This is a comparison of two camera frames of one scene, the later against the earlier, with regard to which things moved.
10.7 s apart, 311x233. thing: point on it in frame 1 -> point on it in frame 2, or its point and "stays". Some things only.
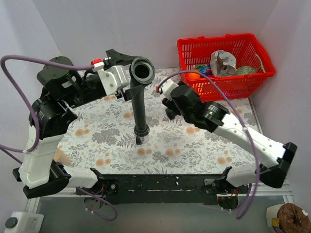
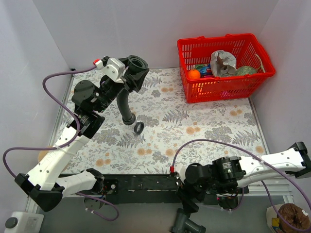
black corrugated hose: (142, 71) -> (136, 63)
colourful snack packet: (205, 69) stays
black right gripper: (168, 104) -> (185, 196)
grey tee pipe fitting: (170, 113) -> (183, 224)
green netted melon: (244, 70) stays
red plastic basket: (197, 50) stays
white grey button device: (24, 222) stays
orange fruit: (192, 75) stays
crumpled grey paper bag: (223, 63) stays
